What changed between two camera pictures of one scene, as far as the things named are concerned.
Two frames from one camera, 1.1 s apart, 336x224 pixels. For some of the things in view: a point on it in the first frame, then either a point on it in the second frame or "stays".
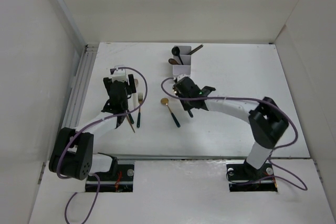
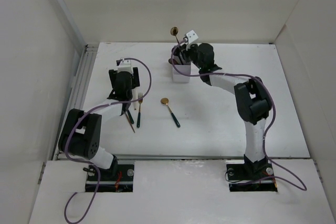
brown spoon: (173, 61) stays
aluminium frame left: (78, 85) stays
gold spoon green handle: (190, 113) -> (174, 31)
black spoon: (176, 51) stays
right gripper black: (186, 106) -> (185, 52)
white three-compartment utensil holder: (184, 70) stays
